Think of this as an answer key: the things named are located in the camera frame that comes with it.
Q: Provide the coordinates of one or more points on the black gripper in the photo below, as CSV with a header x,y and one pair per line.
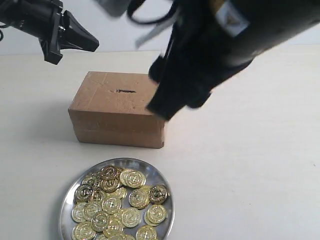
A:
x,y
193,63

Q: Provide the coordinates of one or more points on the gold coin lower right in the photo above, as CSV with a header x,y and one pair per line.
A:
x,y
146,232

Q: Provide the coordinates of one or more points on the brown cardboard slotted box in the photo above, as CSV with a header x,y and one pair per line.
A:
x,y
109,108

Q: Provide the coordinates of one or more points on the gold coin middle right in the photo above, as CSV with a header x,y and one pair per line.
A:
x,y
138,199

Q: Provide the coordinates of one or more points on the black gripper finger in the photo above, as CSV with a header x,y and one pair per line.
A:
x,y
55,28

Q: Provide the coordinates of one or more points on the dark gold coin on top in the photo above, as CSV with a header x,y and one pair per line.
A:
x,y
109,172

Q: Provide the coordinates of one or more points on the gold coin bottom left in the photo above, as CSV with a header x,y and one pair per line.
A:
x,y
83,231

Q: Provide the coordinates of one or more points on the round steel plate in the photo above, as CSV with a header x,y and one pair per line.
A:
x,y
153,177

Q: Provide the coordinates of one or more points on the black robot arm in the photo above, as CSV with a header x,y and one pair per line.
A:
x,y
252,26

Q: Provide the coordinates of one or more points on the gold coin upper left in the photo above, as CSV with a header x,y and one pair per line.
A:
x,y
83,193

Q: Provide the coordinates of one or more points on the gold coin lower centre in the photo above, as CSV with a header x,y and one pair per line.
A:
x,y
130,217

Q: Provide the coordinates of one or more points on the gold coin right edge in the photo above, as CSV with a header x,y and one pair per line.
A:
x,y
156,214

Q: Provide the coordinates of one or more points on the gold coin upper right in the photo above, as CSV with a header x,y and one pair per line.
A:
x,y
135,179

